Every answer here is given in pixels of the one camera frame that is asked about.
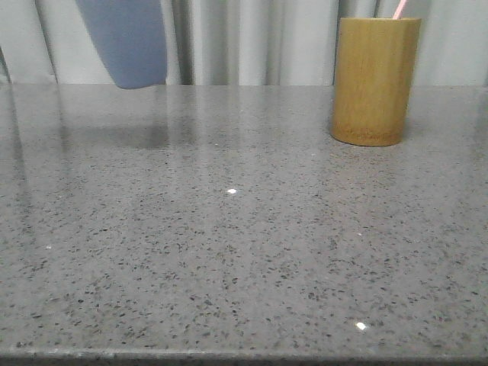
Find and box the bamboo wooden cup holder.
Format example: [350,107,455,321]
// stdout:
[330,18,421,146]

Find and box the blue plastic cup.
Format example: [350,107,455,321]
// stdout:
[76,0,167,89]

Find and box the pink chopstick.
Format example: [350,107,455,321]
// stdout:
[392,0,408,20]

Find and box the grey white curtain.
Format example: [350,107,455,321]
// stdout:
[0,0,488,87]

